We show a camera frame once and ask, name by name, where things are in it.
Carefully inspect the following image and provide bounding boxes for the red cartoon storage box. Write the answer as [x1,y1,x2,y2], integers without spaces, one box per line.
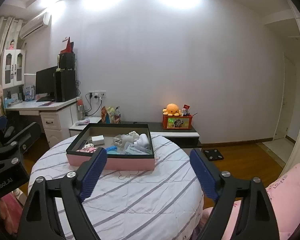
[162,115,192,129]

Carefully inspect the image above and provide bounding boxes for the white striped table cloth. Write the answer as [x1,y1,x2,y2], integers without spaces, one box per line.
[27,132,204,240]

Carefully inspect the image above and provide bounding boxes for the teal brush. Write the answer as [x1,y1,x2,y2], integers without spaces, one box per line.
[106,146,118,154]

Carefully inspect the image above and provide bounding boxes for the black computer monitor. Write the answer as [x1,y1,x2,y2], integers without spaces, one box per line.
[36,66,57,102]

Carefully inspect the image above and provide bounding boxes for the white desk with drawers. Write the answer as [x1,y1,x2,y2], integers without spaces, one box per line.
[6,98,78,147]

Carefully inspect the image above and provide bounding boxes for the orange octopus plush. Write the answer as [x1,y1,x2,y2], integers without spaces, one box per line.
[162,103,181,117]

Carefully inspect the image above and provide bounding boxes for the white square charger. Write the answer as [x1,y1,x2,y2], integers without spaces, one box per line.
[91,135,104,145]

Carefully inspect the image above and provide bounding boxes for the beige curtain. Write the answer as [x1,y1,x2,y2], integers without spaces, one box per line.
[0,16,26,88]

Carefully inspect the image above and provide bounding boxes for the clear dental flossers box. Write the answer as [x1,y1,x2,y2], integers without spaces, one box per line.
[125,145,152,155]

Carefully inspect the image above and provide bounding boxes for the colourful snack bags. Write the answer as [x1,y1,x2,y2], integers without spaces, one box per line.
[101,106,121,124]

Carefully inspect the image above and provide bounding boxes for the white air conditioner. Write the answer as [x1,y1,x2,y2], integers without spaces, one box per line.
[19,12,51,40]

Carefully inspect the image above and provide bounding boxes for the black white low cabinet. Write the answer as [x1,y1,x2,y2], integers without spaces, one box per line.
[69,115,203,149]

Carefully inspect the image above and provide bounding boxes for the black bathroom scale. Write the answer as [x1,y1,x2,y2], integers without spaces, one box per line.
[203,149,224,161]

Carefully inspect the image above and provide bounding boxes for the pink scrunchie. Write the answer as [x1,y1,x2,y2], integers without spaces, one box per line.
[76,143,97,153]

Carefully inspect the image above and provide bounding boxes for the white wall power strip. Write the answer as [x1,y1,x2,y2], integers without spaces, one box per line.
[89,90,106,99]

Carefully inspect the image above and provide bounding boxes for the small black box on top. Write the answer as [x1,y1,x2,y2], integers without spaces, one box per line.
[58,53,75,70]

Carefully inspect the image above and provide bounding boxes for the pink quilt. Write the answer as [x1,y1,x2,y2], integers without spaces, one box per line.
[199,163,300,239]

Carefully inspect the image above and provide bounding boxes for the white glass-door cabinet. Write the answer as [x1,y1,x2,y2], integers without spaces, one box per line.
[1,49,26,89]

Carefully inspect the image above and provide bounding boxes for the white small toy figure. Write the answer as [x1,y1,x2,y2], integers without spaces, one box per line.
[127,131,140,140]

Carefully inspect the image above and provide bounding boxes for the white plug adapter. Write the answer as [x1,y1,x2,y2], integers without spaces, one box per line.
[134,133,150,148]

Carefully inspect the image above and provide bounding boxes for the pink black storage box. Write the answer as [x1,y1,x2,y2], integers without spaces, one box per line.
[66,124,155,171]

